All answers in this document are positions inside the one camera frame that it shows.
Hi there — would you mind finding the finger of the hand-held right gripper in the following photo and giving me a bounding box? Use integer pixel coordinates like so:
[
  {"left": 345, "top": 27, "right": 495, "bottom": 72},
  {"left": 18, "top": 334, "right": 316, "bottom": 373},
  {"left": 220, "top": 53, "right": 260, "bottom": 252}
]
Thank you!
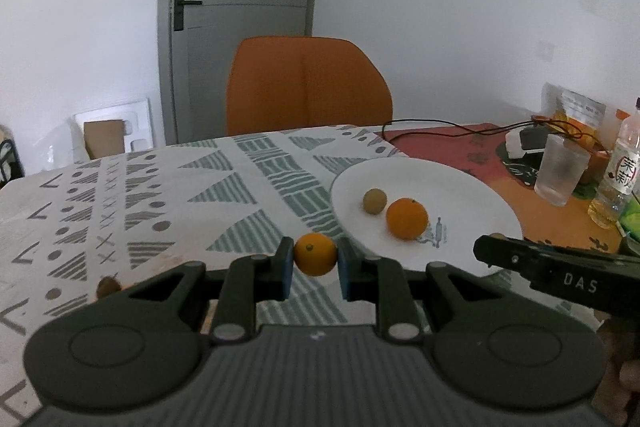
[{"left": 473, "top": 234, "right": 543, "bottom": 283}]

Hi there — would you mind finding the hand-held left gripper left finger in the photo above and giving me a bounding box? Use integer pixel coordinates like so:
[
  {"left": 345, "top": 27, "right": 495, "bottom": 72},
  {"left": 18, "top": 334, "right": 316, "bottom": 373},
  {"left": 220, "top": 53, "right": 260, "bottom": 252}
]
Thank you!
[{"left": 95, "top": 237, "right": 294, "bottom": 343}]

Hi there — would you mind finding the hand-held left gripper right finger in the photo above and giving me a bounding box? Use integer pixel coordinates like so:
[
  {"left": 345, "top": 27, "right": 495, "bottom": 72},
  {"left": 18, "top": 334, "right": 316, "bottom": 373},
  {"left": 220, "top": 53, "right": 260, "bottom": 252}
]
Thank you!
[{"left": 338, "top": 238, "right": 543, "bottom": 342}]

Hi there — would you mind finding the small orange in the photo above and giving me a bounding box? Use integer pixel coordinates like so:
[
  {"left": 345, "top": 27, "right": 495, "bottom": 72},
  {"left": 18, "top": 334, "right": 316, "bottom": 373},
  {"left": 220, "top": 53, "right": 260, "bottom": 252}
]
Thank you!
[{"left": 293, "top": 233, "right": 338, "bottom": 277}]

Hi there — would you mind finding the white plate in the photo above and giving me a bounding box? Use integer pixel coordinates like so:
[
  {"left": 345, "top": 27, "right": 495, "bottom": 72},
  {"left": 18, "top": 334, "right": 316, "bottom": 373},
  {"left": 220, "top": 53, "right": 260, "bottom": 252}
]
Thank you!
[{"left": 330, "top": 157, "right": 523, "bottom": 279}]

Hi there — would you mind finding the small brown round fruit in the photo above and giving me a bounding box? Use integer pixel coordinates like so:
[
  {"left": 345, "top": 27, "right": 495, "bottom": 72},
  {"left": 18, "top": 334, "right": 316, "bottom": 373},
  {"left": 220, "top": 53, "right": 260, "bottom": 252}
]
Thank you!
[{"left": 96, "top": 276, "right": 122, "bottom": 300}]

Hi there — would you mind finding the person's right hand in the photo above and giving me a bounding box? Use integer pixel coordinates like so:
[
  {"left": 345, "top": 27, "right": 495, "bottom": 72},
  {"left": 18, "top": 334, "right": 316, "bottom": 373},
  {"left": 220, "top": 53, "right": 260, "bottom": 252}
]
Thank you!
[{"left": 597, "top": 319, "right": 640, "bottom": 427}]

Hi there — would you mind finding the green packet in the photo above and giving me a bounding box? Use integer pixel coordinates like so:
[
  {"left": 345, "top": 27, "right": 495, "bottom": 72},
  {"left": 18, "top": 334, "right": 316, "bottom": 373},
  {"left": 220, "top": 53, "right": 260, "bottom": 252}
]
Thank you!
[{"left": 619, "top": 196, "right": 640, "bottom": 240}]

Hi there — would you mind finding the greenish brown round fruit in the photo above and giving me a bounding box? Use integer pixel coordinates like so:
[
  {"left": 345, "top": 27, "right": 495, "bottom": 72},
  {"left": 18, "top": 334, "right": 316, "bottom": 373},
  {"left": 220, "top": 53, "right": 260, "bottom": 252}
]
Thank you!
[{"left": 363, "top": 188, "right": 388, "bottom": 217}]

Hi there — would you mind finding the black round mat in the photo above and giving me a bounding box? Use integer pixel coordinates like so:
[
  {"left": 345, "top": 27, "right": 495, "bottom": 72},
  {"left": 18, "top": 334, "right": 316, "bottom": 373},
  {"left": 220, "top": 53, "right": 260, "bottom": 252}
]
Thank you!
[{"left": 495, "top": 139, "right": 598, "bottom": 200}]

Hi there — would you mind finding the large orange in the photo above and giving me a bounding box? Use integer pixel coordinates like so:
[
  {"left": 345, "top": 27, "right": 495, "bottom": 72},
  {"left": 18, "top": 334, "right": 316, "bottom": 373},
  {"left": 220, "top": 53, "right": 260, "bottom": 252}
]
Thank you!
[{"left": 386, "top": 198, "right": 430, "bottom": 241}]

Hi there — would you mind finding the clear glass cup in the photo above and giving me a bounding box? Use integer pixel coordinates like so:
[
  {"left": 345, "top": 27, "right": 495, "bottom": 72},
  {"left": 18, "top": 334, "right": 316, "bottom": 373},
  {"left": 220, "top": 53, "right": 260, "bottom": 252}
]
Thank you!
[{"left": 533, "top": 134, "right": 592, "bottom": 207}]

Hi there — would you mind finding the white charger block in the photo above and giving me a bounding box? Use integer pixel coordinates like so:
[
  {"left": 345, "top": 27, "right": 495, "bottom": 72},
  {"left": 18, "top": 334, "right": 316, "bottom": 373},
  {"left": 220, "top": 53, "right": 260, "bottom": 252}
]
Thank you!
[{"left": 504, "top": 130, "right": 546, "bottom": 158}]

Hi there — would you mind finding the clear plastic drink bottle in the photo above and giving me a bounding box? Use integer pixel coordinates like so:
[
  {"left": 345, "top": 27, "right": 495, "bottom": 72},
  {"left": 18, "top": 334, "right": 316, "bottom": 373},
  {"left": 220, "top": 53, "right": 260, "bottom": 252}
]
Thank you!
[{"left": 588, "top": 97, "right": 640, "bottom": 229}]

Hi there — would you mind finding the red orange patterned cloth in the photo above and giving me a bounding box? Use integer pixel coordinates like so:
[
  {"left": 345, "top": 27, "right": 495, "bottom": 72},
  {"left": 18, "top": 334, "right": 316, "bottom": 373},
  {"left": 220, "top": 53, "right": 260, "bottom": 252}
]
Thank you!
[{"left": 382, "top": 122, "right": 623, "bottom": 254}]

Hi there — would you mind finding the black device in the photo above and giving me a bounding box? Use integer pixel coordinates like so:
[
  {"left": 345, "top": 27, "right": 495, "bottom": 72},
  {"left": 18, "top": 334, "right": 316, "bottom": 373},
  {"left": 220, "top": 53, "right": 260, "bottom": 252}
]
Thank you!
[{"left": 519, "top": 127, "right": 552, "bottom": 152}]

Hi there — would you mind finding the white green patterned tablecloth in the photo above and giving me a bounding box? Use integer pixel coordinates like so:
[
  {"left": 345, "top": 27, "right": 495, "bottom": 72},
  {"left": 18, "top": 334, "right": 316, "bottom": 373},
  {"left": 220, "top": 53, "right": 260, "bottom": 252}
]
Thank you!
[{"left": 0, "top": 123, "right": 606, "bottom": 427}]

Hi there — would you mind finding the yellow snack bag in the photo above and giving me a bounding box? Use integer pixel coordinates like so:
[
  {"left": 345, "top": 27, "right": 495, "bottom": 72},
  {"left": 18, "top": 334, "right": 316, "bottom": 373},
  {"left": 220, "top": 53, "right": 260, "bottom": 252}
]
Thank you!
[{"left": 542, "top": 82, "right": 608, "bottom": 138}]

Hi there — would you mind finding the orange chair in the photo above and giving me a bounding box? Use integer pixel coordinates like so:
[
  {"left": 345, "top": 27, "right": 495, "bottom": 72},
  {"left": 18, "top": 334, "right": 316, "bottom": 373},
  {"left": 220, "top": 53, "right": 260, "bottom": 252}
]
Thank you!
[{"left": 225, "top": 36, "right": 394, "bottom": 138}]

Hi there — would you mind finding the white foam packaging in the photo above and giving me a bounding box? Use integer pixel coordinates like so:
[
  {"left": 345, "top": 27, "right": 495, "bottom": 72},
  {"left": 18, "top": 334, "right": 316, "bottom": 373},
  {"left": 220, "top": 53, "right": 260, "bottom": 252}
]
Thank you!
[{"left": 73, "top": 96, "right": 154, "bottom": 159}]

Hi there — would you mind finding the brown cardboard piece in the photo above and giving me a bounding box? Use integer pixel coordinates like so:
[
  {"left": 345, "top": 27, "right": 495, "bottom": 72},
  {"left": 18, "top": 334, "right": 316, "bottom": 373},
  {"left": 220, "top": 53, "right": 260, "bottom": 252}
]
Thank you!
[{"left": 83, "top": 119, "right": 127, "bottom": 160}]

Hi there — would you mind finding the clear plastic bag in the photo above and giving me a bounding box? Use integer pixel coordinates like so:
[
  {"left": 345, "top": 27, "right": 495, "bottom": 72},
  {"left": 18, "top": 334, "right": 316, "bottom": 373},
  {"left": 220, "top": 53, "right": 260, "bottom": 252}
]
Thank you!
[{"left": 41, "top": 143, "right": 92, "bottom": 172}]

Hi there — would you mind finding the grey door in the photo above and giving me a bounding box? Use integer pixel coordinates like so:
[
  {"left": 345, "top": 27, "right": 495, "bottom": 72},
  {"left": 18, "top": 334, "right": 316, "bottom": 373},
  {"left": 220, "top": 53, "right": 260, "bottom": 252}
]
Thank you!
[{"left": 157, "top": 0, "right": 323, "bottom": 146}]

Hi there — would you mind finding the black cable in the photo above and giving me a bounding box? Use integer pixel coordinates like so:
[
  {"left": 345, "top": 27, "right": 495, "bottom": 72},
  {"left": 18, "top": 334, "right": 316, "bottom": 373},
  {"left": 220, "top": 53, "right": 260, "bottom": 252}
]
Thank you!
[{"left": 382, "top": 118, "right": 568, "bottom": 141}]

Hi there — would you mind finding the black door handle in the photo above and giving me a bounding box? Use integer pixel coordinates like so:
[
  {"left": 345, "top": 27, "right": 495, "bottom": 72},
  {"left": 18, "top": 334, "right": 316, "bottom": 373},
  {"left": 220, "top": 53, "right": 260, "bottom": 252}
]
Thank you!
[{"left": 171, "top": 0, "right": 203, "bottom": 32}]

